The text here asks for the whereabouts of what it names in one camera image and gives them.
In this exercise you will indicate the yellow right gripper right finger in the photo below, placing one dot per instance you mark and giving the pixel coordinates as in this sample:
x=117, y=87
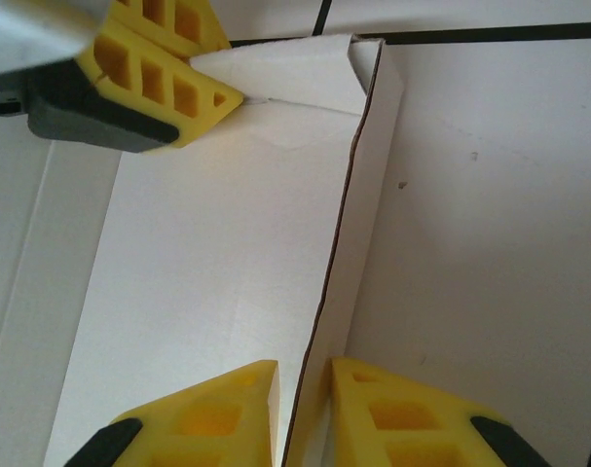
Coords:
x=412, y=428

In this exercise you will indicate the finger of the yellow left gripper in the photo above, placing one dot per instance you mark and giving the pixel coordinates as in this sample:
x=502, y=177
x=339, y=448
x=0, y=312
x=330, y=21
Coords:
x=129, y=107
x=178, y=24

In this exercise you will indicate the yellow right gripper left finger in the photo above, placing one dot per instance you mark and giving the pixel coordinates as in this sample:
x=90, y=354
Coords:
x=207, y=423

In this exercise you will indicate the white paper box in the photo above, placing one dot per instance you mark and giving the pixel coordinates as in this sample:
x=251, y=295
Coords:
x=202, y=243

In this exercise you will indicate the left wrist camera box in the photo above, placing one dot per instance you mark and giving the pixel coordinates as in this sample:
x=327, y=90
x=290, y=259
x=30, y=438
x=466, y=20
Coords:
x=32, y=34

